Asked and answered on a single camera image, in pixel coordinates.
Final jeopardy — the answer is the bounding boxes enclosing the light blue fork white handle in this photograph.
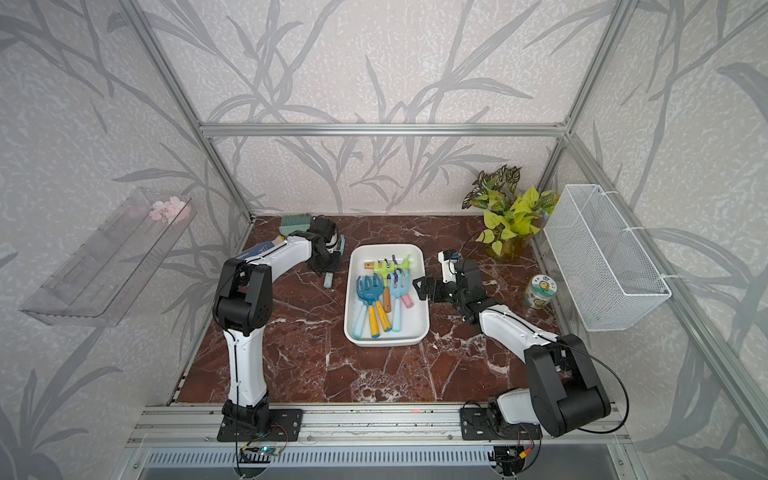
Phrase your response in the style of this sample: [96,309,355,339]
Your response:
[323,233,347,290]

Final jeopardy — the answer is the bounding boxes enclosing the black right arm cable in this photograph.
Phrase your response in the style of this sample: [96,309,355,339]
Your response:
[458,230,631,436]

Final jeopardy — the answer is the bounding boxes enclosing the blue dotted work glove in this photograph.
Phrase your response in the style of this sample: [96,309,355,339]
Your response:
[235,235,286,262]

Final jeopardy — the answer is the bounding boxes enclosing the white wire mesh basket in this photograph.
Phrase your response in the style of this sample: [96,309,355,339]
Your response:
[544,184,672,332]

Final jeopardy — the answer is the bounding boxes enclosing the light blue rake white handle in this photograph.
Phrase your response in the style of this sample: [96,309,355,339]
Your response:
[390,269,413,332]

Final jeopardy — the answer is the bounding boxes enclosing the small green labelled jar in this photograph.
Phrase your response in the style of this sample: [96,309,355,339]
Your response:
[523,274,558,309]

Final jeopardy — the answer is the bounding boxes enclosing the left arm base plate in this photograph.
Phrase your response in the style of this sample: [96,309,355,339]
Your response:
[216,408,304,443]

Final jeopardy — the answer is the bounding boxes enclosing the mint green hand brush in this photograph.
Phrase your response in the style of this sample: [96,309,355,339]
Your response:
[279,214,312,237]

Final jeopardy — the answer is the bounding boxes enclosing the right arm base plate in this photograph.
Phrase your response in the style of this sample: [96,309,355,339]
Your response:
[459,404,542,442]

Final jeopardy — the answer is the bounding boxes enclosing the dark blue fork yellow handle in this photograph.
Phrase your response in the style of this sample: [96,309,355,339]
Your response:
[353,274,383,339]

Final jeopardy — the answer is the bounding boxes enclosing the clear acrylic wall shelf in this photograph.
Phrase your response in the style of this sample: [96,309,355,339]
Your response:
[20,187,197,327]

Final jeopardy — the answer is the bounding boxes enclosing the potted green plant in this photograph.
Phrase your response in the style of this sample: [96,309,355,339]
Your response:
[462,165,560,261]

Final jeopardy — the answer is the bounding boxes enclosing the dark blue rake yellow handle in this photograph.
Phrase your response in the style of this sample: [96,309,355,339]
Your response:
[367,275,392,332]

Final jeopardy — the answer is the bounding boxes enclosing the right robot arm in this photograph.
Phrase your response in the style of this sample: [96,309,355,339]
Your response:
[412,260,611,438]

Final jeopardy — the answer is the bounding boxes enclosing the white plastic storage box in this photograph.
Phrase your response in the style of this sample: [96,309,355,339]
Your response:
[343,244,430,347]

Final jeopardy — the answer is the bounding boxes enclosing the green fork wooden handle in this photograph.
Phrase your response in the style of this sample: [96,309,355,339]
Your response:
[364,256,411,313]

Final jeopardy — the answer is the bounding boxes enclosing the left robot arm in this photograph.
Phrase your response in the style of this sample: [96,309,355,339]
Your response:
[213,215,341,432]

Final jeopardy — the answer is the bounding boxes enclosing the aluminium front rail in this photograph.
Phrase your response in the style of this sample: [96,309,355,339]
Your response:
[122,403,632,449]

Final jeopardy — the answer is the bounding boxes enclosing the pink artificial flowers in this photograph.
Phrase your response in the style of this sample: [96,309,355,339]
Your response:
[148,196,191,225]

